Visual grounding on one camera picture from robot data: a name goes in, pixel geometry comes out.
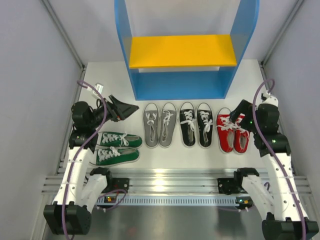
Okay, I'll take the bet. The red sneaker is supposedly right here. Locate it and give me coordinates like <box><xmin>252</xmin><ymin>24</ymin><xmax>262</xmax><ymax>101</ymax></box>
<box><xmin>233</xmin><ymin>114</ymin><xmax>250</xmax><ymax>154</ymax></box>
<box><xmin>216</xmin><ymin>107</ymin><xmax>235</xmax><ymax>154</ymax></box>

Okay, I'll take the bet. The black sneaker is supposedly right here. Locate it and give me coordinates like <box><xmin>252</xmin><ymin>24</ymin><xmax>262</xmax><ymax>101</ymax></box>
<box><xmin>196</xmin><ymin>102</ymin><xmax>214</xmax><ymax>149</ymax></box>
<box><xmin>178</xmin><ymin>101</ymin><xmax>196</xmax><ymax>148</ymax></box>

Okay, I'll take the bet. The grey sneaker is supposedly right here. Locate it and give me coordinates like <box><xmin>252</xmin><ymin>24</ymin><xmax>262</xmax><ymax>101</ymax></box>
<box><xmin>159</xmin><ymin>102</ymin><xmax>177</xmax><ymax>148</ymax></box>
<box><xmin>142</xmin><ymin>102</ymin><xmax>160</xmax><ymax>148</ymax></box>

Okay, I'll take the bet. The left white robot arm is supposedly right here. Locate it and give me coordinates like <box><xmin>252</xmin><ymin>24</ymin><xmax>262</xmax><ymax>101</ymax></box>
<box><xmin>43</xmin><ymin>95</ymin><xmax>139</xmax><ymax>240</ymax></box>

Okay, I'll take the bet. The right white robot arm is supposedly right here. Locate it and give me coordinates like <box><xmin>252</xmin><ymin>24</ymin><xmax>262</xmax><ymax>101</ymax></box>
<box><xmin>216</xmin><ymin>95</ymin><xmax>319</xmax><ymax>240</ymax></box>

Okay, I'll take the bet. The blue yellow shoe shelf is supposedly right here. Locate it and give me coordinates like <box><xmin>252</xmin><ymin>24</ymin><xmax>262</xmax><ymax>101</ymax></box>
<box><xmin>114</xmin><ymin>0</ymin><xmax>260</xmax><ymax>101</ymax></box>

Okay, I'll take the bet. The upper green sneaker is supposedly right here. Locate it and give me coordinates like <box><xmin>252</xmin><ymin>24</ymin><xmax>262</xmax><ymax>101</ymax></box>
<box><xmin>96</xmin><ymin>131</ymin><xmax>143</xmax><ymax>148</ymax></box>

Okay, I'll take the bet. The green sneaker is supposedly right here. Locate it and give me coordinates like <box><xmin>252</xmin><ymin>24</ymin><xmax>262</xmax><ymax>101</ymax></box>
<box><xmin>90</xmin><ymin>146</ymin><xmax>140</xmax><ymax>168</ymax></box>
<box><xmin>96</xmin><ymin>131</ymin><xmax>143</xmax><ymax>148</ymax></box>

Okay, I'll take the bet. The lower green sneaker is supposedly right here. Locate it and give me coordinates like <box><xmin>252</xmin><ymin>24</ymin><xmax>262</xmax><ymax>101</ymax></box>
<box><xmin>90</xmin><ymin>146</ymin><xmax>140</xmax><ymax>168</ymax></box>

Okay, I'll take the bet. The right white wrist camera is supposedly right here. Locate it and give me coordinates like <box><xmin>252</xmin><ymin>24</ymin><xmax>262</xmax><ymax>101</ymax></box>
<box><xmin>261</xmin><ymin>91</ymin><xmax>279</xmax><ymax>107</ymax></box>

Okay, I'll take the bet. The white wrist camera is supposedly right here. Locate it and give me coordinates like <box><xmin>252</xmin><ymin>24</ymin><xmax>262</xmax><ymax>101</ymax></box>
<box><xmin>91</xmin><ymin>83</ymin><xmax>104</xmax><ymax>96</ymax></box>
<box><xmin>261</xmin><ymin>91</ymin><xmax>279</xmax><ymax>107</ymax></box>

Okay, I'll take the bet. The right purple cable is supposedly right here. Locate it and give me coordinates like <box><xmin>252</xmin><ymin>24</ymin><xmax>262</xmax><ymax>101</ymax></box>
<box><xmin>219</xmin><ymin>78</ymin><xmax>308</xmax><ymax>240</ymax></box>

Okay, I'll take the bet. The purple cable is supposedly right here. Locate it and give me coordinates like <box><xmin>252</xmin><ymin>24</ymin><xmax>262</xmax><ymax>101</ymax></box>
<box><xmin>61</xmin><ymin>80</ymin><xmax>127</xmax><ymax>240</ymax></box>
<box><xmin>219</xmin><ymin>78</ymin><xmax>308</xmax><ymax>240</ymax></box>

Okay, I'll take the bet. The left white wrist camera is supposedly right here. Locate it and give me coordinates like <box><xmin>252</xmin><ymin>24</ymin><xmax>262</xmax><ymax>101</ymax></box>
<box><xmin>91</xmin><ymin>83</ymin><xmax>104</xmax><ymax>96</ymax></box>

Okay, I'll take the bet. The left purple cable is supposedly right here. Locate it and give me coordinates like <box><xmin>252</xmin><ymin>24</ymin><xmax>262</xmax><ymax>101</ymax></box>
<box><xmin>61</xmin><ymin>80</ymin><xmax>127</xmax><ymax>240</ymax></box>

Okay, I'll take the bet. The aluminium rail frame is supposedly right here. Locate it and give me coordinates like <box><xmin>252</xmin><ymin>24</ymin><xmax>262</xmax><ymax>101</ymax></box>
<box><xmin>41</xmin><ymin>62</ymin><xmax>313</xmax><ymax>198</ymax></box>

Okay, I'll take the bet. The slotted cable duct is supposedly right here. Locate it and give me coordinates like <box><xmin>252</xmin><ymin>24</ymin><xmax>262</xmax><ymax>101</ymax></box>
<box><xmin>96</xmin><ymin>195</ymin><xmax>253</xmax><ymax>207</ymax></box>

